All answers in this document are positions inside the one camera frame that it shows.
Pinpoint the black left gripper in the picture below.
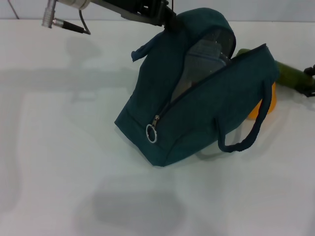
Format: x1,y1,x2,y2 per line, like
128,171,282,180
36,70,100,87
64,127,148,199
91,0,184,33

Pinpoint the green cucumber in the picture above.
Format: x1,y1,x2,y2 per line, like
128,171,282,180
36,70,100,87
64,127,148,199
235,48,315,92

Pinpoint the clear plastic food container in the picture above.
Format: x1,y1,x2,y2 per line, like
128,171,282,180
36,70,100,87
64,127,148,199
172,40,232,101

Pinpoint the dark teal zipper bag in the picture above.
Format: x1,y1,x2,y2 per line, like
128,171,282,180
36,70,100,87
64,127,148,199
114,7,280,168

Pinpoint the orange yellow pear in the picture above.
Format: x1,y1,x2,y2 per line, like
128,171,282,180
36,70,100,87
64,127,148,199
247,82,278,121

